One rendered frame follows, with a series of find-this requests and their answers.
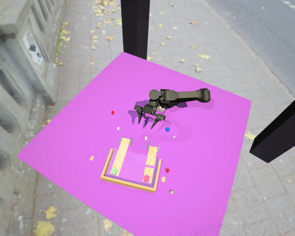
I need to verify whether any yellow patterned strip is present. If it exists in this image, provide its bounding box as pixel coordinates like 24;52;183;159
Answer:
119;138;130;151

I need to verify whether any pale yellow flat strip with pink zigzag pattern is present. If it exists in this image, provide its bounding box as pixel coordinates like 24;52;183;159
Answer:
148;146;157;158

